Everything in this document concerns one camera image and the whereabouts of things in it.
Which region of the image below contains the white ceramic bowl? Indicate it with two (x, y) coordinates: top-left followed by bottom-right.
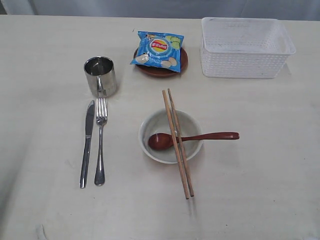
(138, 108), (202, 165)

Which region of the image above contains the brown wooden spoon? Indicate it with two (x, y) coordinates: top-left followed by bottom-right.
(147, 132), (240, 151)

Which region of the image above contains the brown wooden chopstick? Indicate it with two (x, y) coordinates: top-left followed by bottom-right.
(165, 88), (194, 198)
(162, 90), (190, 200)

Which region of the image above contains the brown wooden plate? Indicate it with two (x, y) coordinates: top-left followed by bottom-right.
(136, 47), (188, 78)

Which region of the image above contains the silver metal fork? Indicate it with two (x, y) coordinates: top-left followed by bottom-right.
(94, 97), (108, 186)

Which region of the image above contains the silver table knife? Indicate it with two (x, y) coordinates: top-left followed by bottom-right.
(79, 100), (95, 189)

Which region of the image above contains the blue chips bag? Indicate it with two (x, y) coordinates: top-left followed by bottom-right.
(130, 30), (184, 73)

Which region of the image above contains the shiny steel cup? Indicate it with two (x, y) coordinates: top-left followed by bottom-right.
(83, 56), (118, 98)

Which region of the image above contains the white perforated plastic basket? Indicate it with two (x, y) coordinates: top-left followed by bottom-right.
(200, 17), (296, 79)

